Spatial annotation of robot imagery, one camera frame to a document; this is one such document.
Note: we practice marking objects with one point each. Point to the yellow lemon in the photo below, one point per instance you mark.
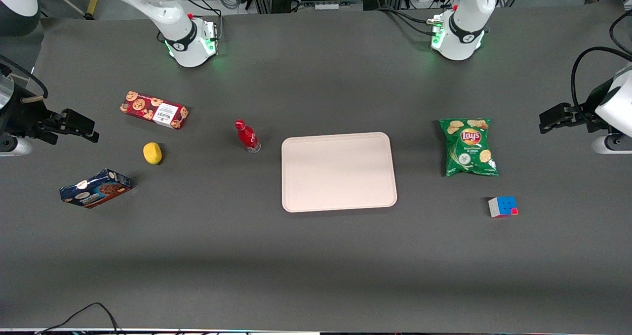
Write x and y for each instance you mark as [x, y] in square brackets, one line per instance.
[152, 153]

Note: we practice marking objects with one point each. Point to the colourful Rubik's cube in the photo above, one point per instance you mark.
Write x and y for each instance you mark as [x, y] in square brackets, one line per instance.
[502, 207]

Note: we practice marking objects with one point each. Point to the pale pink plastic tray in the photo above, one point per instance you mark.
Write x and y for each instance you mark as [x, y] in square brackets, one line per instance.
[338, 172]

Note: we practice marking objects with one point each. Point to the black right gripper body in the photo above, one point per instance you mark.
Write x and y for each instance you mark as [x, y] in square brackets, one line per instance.
[23, 115]

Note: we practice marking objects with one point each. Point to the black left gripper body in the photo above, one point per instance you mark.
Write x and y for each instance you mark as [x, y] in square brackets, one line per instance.
[584, 114]

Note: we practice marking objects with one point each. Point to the red cookie box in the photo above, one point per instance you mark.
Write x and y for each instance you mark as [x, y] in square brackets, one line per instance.
[148, 108]

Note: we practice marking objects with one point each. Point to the red coke bottle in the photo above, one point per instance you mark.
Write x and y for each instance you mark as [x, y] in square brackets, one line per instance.
[247, 136]

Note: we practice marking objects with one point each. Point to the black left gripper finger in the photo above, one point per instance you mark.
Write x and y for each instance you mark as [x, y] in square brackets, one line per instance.
[555, 126]
[555, 113]

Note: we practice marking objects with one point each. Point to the green Lay's chips bag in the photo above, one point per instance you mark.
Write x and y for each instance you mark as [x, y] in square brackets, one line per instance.
[469, 147]

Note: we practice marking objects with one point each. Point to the tan tape tag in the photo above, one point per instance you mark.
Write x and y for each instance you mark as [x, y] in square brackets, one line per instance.
[33, 99]

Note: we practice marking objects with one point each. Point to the dark grey table mat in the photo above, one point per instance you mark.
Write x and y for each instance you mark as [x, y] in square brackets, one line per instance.
[316, 261]

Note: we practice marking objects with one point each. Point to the blue chocolate cookie box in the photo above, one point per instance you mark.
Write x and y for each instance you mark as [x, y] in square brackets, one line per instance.
[96, 189]

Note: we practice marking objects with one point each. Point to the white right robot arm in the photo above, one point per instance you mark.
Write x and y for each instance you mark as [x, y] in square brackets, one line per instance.
[190, 46]

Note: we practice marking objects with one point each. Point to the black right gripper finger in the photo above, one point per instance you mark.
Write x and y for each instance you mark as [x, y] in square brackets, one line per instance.
[89, 137]
[79, 121]

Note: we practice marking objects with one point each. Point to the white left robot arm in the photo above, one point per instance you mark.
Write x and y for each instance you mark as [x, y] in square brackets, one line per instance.
[461, 41]

